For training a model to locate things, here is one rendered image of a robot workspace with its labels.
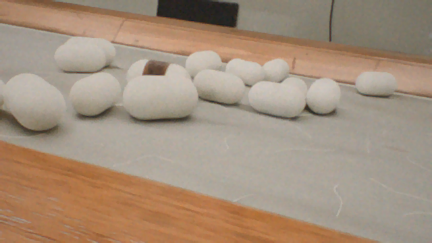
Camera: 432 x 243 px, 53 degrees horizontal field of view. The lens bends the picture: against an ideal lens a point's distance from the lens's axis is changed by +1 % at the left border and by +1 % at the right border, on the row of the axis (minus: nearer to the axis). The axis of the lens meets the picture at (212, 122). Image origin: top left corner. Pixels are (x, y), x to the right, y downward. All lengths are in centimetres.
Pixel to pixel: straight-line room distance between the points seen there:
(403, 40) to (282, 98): 211
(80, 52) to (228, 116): 12
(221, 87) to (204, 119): 3
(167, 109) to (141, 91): 2
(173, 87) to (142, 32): 25
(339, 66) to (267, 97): 17
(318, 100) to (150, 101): 11
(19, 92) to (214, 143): 8
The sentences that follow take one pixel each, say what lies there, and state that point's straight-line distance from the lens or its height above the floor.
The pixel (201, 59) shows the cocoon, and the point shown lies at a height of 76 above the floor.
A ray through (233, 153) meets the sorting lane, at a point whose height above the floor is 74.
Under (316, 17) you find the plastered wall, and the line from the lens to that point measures 231.
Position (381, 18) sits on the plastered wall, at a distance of 232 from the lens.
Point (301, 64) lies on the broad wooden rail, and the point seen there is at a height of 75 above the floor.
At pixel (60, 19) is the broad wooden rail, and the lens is 50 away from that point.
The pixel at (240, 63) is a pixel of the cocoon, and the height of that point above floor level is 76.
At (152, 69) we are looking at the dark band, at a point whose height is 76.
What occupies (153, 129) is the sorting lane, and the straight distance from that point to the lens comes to 20.
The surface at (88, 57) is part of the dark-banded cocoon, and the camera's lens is 30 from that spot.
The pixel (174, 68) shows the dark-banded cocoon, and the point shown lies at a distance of 24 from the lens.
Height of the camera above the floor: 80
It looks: 17 degrees down
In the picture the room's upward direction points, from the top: 7 degrees clockwise
